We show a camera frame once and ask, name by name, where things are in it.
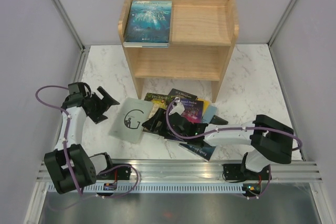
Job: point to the right aluminium frame post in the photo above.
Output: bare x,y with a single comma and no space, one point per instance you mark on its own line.
289,8

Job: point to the pale green Gatsby book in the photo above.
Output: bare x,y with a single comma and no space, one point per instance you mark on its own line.
127,126

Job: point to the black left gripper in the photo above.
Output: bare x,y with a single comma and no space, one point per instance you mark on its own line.
106,102

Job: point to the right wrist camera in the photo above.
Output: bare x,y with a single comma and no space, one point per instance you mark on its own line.
176,106

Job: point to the light blue paperback book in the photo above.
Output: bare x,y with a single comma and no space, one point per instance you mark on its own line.
208,114

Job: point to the blue 20000 Leagues book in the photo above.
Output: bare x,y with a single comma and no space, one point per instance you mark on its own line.
148,24

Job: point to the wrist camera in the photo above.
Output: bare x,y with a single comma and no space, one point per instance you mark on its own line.
176,106
79,87

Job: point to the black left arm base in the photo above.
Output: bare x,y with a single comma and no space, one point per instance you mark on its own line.
115,172

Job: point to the green Alice Wonderland book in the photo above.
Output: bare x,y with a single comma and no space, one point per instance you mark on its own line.
159,102

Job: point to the left aluminium frame post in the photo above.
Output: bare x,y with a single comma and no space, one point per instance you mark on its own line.
64,16

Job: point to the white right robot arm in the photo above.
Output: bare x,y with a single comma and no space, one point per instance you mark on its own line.
271,141

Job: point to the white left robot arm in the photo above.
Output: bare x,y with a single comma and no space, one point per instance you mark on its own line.
69,166

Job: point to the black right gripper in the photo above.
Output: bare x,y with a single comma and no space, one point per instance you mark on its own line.
150,125

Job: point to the purple Robinson Crusoe book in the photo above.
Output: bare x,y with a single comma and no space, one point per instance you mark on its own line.
193,111

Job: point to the black Moon and Sixpence book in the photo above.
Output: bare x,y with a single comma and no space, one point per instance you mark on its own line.
182,94

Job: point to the dark Wuthering Heights book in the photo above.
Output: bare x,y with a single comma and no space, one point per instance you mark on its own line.
204,152

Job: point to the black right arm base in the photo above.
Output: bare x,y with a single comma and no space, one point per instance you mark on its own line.
238,173

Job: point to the yellow paperback book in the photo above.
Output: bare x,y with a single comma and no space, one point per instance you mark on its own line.
206,103

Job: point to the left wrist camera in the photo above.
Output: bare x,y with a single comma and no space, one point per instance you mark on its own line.
79,87

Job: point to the white slotted cable duct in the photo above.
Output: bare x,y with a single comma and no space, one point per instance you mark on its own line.
123,187

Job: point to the aluminium frame post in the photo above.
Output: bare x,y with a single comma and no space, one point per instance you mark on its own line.
64,16
289,8

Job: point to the wooden two-tier shelf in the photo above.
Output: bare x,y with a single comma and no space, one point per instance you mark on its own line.
203,35

